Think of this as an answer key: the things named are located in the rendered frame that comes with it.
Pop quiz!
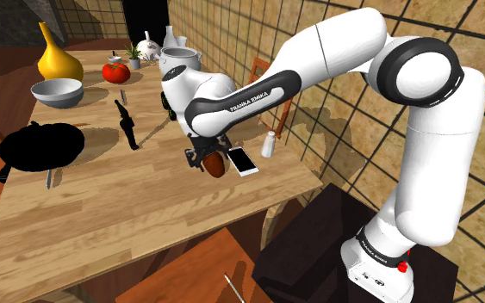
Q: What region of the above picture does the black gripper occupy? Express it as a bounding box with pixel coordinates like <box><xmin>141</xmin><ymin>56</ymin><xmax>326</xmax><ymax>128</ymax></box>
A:
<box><xmin>184</xmin><ymin>133</ymin><xmax>233</xmax><ymax>172</ymax></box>

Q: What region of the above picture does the brown potato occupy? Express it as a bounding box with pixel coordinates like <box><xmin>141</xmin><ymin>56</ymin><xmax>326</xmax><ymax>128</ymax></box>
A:
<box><xmin>202</xmin><ymin>151</ymin><xmax>227</xmax><ymax>179</ymax></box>

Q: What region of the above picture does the white smartphone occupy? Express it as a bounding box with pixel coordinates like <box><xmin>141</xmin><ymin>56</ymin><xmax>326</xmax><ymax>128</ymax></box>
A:
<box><xmin>226</xmin><ymin>145</ymin><xmax>260</xmax><ymax>178</ymax></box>

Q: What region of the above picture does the white salt shaker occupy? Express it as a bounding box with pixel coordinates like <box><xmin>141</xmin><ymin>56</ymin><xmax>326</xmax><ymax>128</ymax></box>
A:
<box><xmin>260</xmin><ymin>130</ymin><xmax>277</xmax><ymax>159</ymax></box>

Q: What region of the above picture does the black figure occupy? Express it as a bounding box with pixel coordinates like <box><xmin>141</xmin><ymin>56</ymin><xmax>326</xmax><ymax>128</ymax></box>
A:
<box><xmin>114</xmin><ymin>99</ymin><xmax>140</xmax><ymax>152</ymax></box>

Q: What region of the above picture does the white cooking pot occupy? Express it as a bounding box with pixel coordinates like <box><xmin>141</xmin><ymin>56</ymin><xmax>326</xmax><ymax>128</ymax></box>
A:
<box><xmin>158</xmin><ymin>46</ymin><xmax>203</xmax><ymax>77</ymax></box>

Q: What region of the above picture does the wooden table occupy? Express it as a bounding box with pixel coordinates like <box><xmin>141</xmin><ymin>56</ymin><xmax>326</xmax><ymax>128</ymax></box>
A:
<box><xmin>0</xmin><ymin>48</ymin><xmax>324</xmax><ymax>303</ymax></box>

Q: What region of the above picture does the small potted plant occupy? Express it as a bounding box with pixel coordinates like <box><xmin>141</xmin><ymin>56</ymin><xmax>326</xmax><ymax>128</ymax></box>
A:
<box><xmin>124</xmin><ymin>42</ymin><xmax>143</xmax><ymax>71</ymax></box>

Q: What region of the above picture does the white vase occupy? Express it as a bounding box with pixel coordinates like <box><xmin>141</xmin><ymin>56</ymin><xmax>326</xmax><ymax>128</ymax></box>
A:
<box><xmin>162</xmin><ymin>25</ymin><xmax>180</xmax><ymax>49</ymax></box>

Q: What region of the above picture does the white teapot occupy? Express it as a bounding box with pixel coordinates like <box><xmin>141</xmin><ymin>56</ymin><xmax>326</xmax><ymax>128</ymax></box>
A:
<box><xmin>135</xmin><ymin>30</ymin><xmax>163</xmax><ymax>62</ymax></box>

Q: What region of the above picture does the red tomato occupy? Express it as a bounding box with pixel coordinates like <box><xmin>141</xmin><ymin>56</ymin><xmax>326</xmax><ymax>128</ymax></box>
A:
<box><xmin>101</xmin><ymin>62</ymin><xmax>132</xmax><ymax>84</ymax></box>

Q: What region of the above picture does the dark robot stand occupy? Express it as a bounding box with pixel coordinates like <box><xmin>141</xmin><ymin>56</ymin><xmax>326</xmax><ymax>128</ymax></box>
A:
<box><xmin>252</xmin><ymin>182</ymin><xmax>460</xmax><ymax>303</ymax></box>

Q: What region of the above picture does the thin silver rod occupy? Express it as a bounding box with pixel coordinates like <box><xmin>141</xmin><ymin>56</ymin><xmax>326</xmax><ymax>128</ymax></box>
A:
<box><xmin>223</xmin><ymin>273</ymin><xmax>246</xmax><ymax>303</ymax></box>

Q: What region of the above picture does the grey bowl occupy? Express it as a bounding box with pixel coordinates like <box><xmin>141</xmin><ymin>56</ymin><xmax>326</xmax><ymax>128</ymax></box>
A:
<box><xmin>30</xmin><ymin>77</ymin><xmax>85</xmax><ymax>110</ymax></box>

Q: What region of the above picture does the black pan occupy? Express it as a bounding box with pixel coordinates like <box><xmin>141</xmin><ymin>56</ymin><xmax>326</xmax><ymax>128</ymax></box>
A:
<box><xmin>0</xmin><ymin>121</ymin><xmax>86</xmax><ymax>184</ymax></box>

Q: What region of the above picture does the yellow gourd vase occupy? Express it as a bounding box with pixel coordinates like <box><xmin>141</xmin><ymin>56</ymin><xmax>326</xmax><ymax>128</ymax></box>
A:
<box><xmin>36</xmin><ymin>22</ymin><xmax>85</xmax><ymax>83</ymax></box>

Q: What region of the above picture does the wooden frame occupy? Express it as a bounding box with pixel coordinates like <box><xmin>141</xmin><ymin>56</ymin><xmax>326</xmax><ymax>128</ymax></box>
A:
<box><xmin>247</xmin><ymin>57</ymin><xmax>296</xmax><ymax>140</ymax></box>

